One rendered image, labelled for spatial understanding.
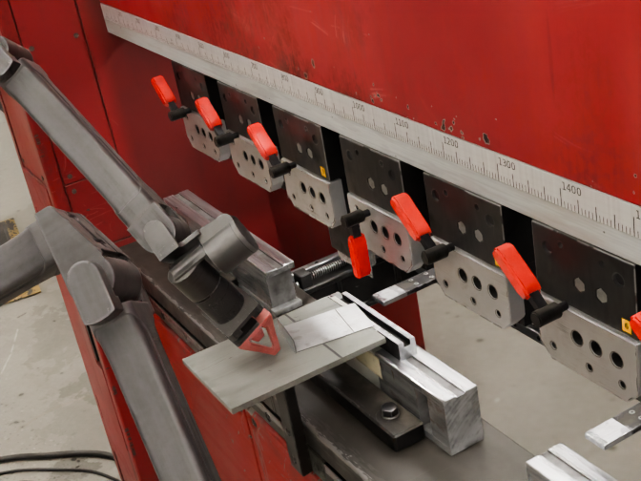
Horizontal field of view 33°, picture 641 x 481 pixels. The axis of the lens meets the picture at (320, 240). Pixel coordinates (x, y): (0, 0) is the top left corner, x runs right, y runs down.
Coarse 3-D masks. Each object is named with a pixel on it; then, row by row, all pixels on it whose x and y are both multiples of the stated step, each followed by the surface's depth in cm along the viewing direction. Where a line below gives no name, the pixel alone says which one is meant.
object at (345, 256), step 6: (330, 228) 167; (336, 228) 165; (342, 228) 163; (348, 228) 161; (330, 234) 168; (336, 234) 166; (342, 234) 164; (348, 234) 162; (336, 240) 167; (342, 240) 165; (336, 246) 168; (342, 246) 165; (348, 246) 164; (342, 252) 166; (348, 252) 164; (342, 258) 169; (348, 258) 167; (372, 258) 161; (372, 264) 162; (372, 276) 162
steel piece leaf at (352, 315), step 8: (352, 304) 172; (344, 312) 170; (352, 312) 170; (360, 312) 169; (344, 320) 168; (352, 320) 168; (360, 320) 167; (368, 320) 167; (352, 328) 165; (360, 328) 165
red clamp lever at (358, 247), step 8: (344, 216) 143; (352, 216) 143; (360, 216) 144; (368, 216) 145; (344, 224) 144; (352, 224) 143; (352, 232) 144; (360, 232) 145; (352, 240) 145; (360, 240) 145; (352, 248) 145; (360, 248) 145; (352, 256) 146; (360, 256) 146; (368, 256) 147; (352, 264) 147; (360, 264) 146; (368, 264) 147; (360, 272) 146; (368, 272) 147
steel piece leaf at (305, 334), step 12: (336, 312) 171; (288, 324) 170; (300, 324) 169; (312, 324) 169; (324, 324) 168; (336, 324) 167; (288, 336) 164; (300, 336) 166; (312, 336) 165; (324, 336) 165; (336, 336) 164; (300, 348) 163
